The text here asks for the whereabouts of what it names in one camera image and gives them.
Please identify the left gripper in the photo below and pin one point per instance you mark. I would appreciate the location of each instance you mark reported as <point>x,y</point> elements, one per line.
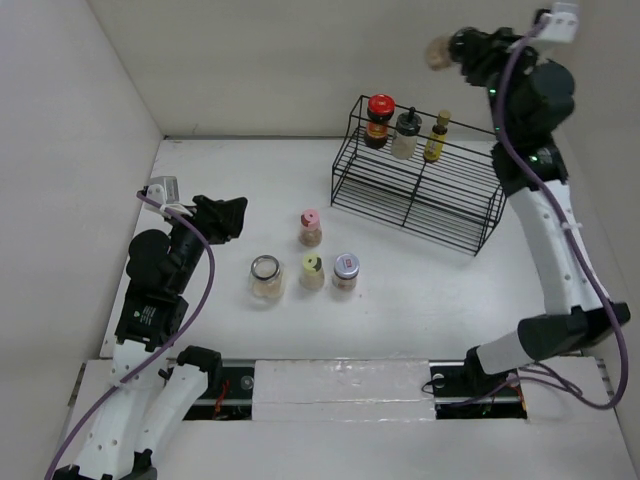
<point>221,218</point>

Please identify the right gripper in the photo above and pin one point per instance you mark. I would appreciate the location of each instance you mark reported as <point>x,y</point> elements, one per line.
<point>482,51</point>

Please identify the black pump cap spice jar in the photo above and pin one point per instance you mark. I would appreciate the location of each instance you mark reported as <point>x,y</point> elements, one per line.
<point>440,50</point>

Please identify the yellow oil bottle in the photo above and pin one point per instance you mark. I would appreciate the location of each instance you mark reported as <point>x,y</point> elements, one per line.
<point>435,142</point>

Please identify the yellow cap spice bottle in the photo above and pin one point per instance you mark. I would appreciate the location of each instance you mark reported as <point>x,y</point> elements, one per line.
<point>312,274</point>

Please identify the red cap sauce bottle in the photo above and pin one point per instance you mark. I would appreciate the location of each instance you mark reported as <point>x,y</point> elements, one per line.
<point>380,110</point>

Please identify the black cap seasoning jar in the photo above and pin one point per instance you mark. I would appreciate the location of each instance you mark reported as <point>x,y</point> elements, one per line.
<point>407,128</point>

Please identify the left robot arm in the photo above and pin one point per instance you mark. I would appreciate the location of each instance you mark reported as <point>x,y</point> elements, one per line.
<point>126,431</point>

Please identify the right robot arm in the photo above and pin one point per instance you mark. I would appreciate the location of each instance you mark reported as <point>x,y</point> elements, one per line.
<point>528,100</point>

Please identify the open wide glass jar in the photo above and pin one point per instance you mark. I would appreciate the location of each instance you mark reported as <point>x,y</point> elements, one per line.
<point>266,277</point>

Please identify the pink cap spice bottle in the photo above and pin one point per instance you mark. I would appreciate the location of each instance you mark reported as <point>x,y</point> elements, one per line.
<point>310,232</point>

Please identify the silver lid spice jar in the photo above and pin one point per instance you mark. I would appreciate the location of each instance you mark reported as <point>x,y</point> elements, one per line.
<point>345,271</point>

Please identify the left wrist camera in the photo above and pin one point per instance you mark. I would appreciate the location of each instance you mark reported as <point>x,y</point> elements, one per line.
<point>163,192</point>

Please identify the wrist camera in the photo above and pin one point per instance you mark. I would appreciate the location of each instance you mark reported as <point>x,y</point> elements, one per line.
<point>560,23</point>
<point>163,192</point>

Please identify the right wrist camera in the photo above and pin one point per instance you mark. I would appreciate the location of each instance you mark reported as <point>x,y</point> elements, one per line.
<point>560,23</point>

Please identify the black wire rack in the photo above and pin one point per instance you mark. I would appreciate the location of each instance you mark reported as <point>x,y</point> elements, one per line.
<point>455,202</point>

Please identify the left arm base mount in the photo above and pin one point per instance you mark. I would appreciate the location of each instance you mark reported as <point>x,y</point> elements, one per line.
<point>229,399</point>

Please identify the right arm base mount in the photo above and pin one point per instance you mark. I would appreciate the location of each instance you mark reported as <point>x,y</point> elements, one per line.
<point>459,397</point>

